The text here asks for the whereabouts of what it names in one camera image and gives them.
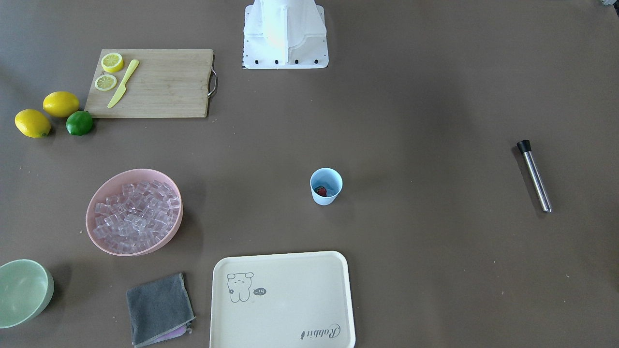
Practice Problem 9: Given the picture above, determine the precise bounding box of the light blue plastic cup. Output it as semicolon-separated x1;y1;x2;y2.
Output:
309;168;343;205

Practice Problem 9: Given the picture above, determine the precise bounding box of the red strawberry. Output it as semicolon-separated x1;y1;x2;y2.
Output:
314;186;328;197

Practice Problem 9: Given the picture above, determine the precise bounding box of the steel muddler black tip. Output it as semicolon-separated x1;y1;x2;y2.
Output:
516;140;553;213

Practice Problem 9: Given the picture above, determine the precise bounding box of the pink bowl of ice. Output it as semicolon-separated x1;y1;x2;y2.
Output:
85;168;183;256

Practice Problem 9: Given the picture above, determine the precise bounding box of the cream rabbit tray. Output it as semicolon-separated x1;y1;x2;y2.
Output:
209;251;356;348

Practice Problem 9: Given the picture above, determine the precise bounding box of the wooden cutting board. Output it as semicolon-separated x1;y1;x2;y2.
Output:
84;48;217;118

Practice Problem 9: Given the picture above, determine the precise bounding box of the grey folded cloth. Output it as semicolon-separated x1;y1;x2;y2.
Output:
126;273;195;348

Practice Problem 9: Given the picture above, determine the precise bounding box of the yellow plastic knife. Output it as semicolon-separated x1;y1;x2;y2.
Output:
107;59;139;108

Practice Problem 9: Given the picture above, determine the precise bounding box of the lemon slice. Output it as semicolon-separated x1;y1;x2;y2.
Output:
100;52;124;73
93;73;118;92

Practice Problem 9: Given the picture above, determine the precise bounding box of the green lime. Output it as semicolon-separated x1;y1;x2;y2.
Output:
66;111;94;136

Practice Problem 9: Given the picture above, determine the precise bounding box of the yellow lemon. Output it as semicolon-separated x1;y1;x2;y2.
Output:
14;109;52;138
43;91;80;117

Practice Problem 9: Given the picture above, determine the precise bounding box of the mint green bowl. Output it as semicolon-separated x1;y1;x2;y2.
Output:
0;259;55;329

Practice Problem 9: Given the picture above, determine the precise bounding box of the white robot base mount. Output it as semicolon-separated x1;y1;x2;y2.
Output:
242;0;329;69

